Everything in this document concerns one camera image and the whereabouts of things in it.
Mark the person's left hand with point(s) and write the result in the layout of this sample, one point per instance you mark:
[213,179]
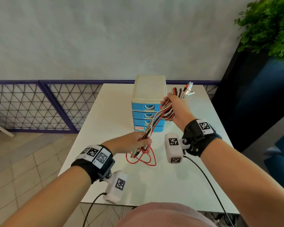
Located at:
[127,143]

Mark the person's right hand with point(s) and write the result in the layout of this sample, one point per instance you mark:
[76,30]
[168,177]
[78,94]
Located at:
[182,111]

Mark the blue plastic drawer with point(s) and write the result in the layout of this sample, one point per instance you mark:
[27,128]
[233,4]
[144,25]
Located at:
[138,115]
[138,107]
[139,122]
[159,129]

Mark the white drawer cabinet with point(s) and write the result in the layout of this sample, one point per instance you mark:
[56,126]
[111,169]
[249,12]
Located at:
[149,87]

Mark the person's left forearm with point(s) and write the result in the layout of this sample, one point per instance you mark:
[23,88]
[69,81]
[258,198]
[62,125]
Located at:
[45,200]

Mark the person's right forearm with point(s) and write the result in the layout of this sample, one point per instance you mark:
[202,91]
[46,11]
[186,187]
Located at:
[246,186]

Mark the person's pink shirt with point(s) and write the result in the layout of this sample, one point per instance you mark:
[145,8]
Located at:
[165,217]

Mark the white table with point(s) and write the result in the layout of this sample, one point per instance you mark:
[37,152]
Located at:
[108,111]

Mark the black planter box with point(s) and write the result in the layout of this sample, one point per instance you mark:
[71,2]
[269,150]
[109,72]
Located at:
[241,96]

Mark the grey sneaker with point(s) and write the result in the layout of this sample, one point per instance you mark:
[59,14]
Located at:
[215,218]
[230,221]

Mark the green artificial plant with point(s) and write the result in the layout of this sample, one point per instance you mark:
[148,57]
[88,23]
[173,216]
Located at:
[267,28]

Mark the white furniture leg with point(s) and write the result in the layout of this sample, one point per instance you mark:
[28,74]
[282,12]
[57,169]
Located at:
[2,131]

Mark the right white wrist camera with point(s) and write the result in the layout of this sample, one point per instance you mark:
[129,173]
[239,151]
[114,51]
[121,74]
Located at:
[174,151]

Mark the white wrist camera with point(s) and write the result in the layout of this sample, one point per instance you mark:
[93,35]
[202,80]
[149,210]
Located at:
[174,151]
[113,193]

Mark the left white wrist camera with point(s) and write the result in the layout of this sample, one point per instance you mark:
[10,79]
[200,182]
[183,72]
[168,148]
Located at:
[113,193]

